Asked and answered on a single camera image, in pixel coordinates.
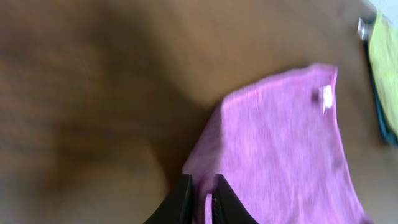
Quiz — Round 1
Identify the purple microfiber cloth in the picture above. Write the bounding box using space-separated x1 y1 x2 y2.
183 64 370 223

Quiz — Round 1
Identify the flat green cloth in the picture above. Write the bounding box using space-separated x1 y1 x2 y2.
358 12 397 134

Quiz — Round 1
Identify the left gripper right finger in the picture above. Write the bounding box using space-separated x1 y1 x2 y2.
211 174 257 224

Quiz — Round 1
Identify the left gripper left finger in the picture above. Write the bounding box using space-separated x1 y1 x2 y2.
144 174 193 224

